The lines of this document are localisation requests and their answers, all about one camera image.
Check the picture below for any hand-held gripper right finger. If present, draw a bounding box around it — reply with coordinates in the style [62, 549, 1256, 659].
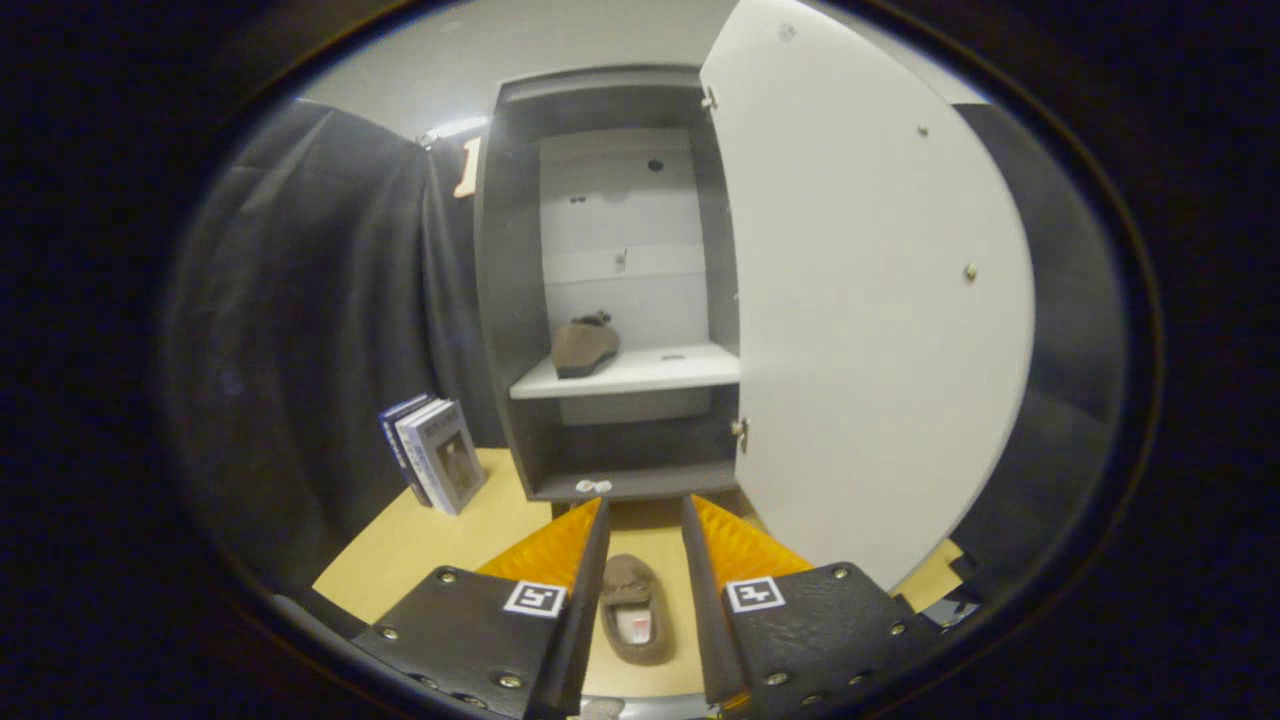
[680, 493, 946, 716]

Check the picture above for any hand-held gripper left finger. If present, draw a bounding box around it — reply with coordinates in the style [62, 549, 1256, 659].
[350, 497, 612, 720]

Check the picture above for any brown slipper shoe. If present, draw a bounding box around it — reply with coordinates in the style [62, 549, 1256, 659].
[598, 554, 673, 667]
[551, 311, 621, 380]

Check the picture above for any beige shoe cabinet door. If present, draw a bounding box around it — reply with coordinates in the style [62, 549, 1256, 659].
[698, 0, 1037, 593]

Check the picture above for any white cabinet shelf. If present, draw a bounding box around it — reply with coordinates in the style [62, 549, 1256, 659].
[510, 342, 743, 401]

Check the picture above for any grey cover book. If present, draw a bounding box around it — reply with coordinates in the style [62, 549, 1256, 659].
[400, 400, 488, 516]

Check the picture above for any blue cover book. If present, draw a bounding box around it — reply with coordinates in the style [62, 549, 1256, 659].
[378, 393, 433, 507]

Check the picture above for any black backdrop cloth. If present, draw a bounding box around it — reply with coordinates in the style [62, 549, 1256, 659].
[160, 100, 1126, 601]

